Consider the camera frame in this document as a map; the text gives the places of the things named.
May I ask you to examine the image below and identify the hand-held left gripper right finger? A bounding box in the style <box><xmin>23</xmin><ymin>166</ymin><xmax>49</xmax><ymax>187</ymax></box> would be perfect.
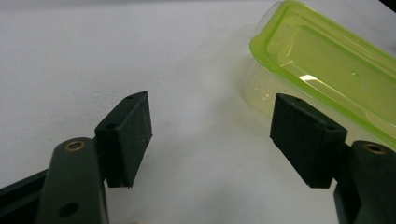
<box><xmin>269</xmin><ymin>92</ymin><xmax>396</xmax><ymax>224</ymax></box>

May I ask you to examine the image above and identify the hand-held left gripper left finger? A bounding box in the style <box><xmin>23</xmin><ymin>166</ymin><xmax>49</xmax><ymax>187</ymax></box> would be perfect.
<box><xmin>35</xmin><ymin>91</ymin><xmax>153</xmax><ymax>224</ymax></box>

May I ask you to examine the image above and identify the clear container with green lid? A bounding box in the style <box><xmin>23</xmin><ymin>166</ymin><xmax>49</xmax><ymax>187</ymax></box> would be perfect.
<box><xmin>243</xmin><ymin>0</ymin><xmax>396</xmax><ymax>151</ymax></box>

